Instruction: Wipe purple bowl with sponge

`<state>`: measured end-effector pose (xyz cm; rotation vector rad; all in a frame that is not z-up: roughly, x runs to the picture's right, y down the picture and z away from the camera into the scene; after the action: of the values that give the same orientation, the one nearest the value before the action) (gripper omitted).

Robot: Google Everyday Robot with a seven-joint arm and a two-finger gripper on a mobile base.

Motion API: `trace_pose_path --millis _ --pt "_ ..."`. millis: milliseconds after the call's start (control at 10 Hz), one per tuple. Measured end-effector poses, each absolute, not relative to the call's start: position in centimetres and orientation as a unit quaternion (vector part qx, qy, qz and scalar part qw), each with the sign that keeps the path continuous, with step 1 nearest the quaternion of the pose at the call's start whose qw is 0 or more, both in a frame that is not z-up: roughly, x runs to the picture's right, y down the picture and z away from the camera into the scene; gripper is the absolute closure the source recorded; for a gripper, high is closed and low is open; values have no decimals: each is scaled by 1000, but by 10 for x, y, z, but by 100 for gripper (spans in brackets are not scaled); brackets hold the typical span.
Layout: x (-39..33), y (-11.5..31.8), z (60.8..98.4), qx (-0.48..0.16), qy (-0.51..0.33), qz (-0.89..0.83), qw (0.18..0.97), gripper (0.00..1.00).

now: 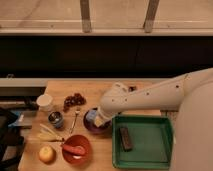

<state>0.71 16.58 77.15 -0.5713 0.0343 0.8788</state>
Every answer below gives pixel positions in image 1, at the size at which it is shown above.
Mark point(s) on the silver fork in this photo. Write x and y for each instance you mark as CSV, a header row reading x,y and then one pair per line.
x,y
77,112

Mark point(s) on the dark metal can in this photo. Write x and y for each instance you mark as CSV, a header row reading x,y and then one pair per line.
x,y
56,119

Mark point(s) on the purple bowl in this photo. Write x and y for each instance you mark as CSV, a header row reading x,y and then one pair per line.
x,y
94,129

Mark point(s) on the black chair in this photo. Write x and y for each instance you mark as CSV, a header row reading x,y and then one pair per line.
x,y
8,138

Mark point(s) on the yellow apple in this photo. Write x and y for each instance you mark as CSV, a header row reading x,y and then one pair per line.
x,y
46,154

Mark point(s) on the green plastic tray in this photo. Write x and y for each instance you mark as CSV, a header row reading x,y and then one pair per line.
x,y
152,142

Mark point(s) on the red bowl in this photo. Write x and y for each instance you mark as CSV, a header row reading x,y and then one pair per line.
x,y
81,142

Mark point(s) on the bunch of red grapes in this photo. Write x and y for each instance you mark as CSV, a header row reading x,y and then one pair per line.
x,y
73,100

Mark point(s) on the dark brown snack packet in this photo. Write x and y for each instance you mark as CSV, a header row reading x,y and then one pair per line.
x,y
132,88

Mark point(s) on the dark brown chocolate bar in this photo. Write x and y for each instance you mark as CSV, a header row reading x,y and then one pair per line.
x,y
125,139

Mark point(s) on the red sausage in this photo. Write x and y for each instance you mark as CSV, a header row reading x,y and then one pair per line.
x,y
73,150

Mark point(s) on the white cup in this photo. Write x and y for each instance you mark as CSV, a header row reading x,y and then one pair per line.
x,y
45,102

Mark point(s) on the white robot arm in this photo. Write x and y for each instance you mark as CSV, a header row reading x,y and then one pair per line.
x,y
191,94

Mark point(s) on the yellow blue sponge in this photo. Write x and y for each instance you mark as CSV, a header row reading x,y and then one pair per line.
x,y
93,118

